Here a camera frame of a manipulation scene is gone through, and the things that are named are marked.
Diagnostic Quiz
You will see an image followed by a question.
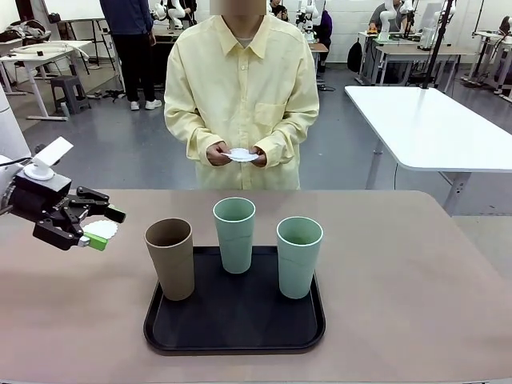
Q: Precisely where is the person's right hand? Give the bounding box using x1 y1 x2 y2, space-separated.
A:
206 142 234 167

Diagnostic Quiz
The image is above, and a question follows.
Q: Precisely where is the large white table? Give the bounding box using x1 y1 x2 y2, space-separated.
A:
344 85 512 217

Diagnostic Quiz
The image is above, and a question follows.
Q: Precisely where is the small brown side table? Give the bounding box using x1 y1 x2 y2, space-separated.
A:
310 42 330 77

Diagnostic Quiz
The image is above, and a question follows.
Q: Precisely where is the white cylindrical air purifier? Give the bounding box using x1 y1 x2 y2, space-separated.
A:
0 86 32 159

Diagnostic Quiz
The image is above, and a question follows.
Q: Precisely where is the black tripod stand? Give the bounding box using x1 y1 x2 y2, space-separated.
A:
422 0 459 90

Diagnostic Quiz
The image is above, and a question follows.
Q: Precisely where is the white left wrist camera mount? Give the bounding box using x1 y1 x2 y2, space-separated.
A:
22 136 75 181

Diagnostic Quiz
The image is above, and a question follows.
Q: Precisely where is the black backpack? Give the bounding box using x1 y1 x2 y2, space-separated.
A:
346 39 363 74

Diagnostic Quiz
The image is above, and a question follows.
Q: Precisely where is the person's left forearm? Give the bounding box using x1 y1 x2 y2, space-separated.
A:
255 119 320 166

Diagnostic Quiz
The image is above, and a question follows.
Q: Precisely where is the white desk with clutter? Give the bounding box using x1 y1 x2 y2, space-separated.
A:
0 38 94 122

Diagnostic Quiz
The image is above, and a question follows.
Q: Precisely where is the man in blue jacket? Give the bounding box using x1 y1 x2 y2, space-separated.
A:
98 0 163 111

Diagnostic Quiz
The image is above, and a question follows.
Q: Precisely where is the pale green plastic cup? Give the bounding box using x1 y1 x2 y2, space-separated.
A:
212 197 257 275
276 216 324 300

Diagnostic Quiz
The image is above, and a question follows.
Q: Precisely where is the person's left hand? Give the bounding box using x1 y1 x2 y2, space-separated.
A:
248 146 269 168

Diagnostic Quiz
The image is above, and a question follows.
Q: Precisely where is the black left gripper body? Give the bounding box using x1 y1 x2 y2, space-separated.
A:
9 174 82 232

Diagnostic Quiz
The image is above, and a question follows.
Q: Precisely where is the person's right forearm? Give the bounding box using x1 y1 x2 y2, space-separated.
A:
164 115 227 162

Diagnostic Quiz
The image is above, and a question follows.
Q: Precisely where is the black plastic tray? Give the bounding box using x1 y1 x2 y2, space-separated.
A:
143 246 327 357

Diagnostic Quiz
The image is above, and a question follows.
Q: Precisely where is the person in yellow shirt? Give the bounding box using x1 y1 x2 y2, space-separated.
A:
163 2 320 191

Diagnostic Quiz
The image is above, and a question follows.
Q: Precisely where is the brown plastic cup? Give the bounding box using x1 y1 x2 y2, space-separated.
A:
144 218 196 302

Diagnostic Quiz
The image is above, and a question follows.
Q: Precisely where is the gray background desk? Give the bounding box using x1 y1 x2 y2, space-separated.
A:
358 31 463 87

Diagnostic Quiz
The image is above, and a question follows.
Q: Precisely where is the person in purple top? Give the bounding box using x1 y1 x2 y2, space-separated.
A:
315 10 333 75

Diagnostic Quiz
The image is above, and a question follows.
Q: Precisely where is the gray plastic stool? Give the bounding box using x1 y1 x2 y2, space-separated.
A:
50 74 92 117

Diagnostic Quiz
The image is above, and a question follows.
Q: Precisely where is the white scalloped paper coaster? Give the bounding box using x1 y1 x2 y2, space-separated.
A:
222 148 261 164
82 221 118 241

